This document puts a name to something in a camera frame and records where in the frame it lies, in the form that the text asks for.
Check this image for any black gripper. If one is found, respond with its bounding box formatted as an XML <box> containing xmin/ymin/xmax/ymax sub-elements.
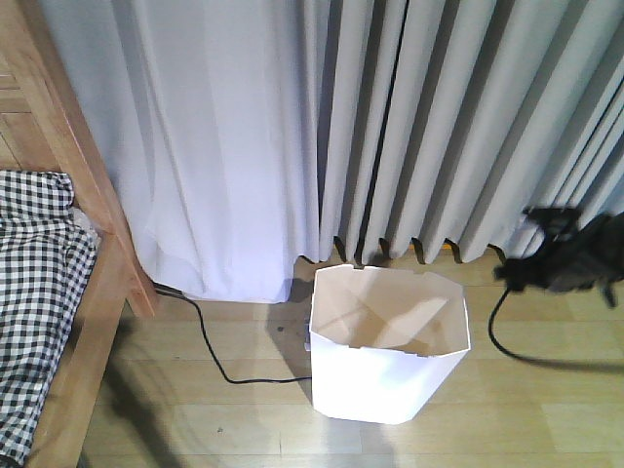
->
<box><xmin>493</xmin><ymin>256</ymin><xmax>554</xmax><ymax>293</ymax></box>

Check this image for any white plastic trash bin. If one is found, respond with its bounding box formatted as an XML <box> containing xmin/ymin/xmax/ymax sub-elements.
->
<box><xmin>309</xmin><ymin>264</ymin><xmax>471</xmax><ymax>424</ymax></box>

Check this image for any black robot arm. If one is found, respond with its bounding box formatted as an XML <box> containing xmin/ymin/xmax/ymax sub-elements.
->
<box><xmin>493</xmin><ymin>207</ymin><xmax>623</xmax><ymax>308</ymax></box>

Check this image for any grey pleated curtain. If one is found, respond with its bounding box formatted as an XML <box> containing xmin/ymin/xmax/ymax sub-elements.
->
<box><xmin>41</xmin><ymin>1</ymin><xmax>623</xmax><ymax>303</ymax></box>

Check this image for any black white checkered bedding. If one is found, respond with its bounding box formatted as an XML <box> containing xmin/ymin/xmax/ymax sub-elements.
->
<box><xmin>1</xmin><ymin>170</ymin><xmax>98</xmax><ymax>467</ymax></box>

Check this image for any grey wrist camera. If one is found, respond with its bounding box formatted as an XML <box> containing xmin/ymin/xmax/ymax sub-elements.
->
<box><xmin>523</xmin><ymin>207</ymin><xmax>582</xmax><ymax>240</ymax></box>

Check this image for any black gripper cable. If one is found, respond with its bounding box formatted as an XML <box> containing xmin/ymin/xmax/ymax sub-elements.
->
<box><xmin>488</xmin><ymin>287</ymin><xmax>624</xmax><ymax>375</ymax></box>

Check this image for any black floor power cord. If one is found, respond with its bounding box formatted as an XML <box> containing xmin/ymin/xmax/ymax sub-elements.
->
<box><xmin>153</xmin><ymin>280</ymin><xmax>313</xmax><ymax>386</ymax></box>

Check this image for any wooden bed frame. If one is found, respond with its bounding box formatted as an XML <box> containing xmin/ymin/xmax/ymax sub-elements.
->
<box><xmin>1</xmin><ymin>1</ymin><xmax>157</xmax><ymax>467</ymax></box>

